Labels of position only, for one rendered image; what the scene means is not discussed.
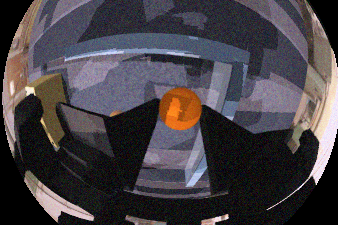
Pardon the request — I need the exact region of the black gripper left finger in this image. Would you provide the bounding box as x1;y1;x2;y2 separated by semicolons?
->
56;98;161;192

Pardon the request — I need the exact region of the orange ball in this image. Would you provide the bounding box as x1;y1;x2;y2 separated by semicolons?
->
109;110;124;117
160;87;202;130

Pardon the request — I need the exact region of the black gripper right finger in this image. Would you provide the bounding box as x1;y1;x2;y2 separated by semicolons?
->
200;105;294;196

